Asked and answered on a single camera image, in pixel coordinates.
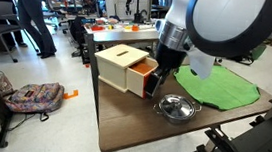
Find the green container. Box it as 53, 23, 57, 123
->
249, 41, 269, 63

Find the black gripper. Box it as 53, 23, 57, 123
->
143, 41, 189, 103

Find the orange floor marker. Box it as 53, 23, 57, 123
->
61, 87, 80, 102

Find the black perforated table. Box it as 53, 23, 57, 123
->
181, 85, 272, 152

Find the floral backpack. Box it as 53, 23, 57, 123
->
3, 77, 66, 124

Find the orange block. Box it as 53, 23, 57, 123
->
130, 23, 141, 33

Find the steel pot with lid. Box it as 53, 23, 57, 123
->
151, 91, 204, 127

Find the orange flat tray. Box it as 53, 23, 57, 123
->
90, 23, 106, 33

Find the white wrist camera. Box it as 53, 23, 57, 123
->
184, 46, 218, 82

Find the black clamp with orange handle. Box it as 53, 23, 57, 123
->
201, 125, 266, 152

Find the dark wooden table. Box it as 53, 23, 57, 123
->
91, 53, 272, 152

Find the white lab table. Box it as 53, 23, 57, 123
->
81, 13, 159, 39

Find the standing person in jeans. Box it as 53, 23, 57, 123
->
0, 0, 63, 61

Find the green cloth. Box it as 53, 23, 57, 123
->
169, 61, 264, 115

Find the white pegboard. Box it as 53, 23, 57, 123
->
102, 0, 154, 24

